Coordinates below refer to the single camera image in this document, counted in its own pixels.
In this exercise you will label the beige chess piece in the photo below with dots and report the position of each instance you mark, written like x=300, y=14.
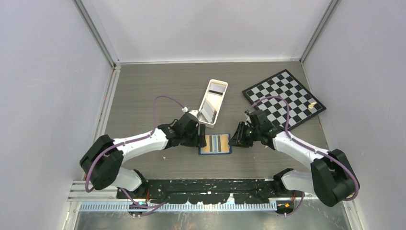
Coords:
x=312, y=105

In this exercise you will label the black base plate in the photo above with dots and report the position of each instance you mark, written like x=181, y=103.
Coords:
x=209, y=191

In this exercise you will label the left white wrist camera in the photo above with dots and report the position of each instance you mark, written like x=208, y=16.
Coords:
x=192, y=114

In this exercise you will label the grey cards in tray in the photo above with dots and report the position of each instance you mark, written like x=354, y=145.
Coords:
x=208, y=111

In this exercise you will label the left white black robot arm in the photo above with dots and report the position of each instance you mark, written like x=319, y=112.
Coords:
x=103, y=162

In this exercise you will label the silver card at tray end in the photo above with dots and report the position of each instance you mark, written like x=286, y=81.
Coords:
x=217, y=88

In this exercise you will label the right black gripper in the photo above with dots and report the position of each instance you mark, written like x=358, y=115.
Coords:
x=238, y=139

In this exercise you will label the white plastic tray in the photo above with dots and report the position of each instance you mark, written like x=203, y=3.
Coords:
x=215, y=99

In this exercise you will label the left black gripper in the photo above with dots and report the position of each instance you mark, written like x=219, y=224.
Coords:
x=195, y=143

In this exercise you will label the gold credit card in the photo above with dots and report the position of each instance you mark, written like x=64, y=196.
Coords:
x=222, y=145
x=209, y=148

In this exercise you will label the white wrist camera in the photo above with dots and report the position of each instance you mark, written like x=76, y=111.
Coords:
x=249, y=115
x=192, y=114

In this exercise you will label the blue card holder wallet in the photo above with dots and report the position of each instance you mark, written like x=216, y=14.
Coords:
x=214, y=142

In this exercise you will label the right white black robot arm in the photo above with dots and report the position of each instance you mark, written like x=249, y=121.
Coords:
x=330, y=177

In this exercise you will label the aluminium frame rail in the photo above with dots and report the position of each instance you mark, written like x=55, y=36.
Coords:
x=78, y=193

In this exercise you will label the black white chessboard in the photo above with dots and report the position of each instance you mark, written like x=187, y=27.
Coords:
x=284, y=100

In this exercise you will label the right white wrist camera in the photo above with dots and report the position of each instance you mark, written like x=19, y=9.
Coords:
x=249, y=115

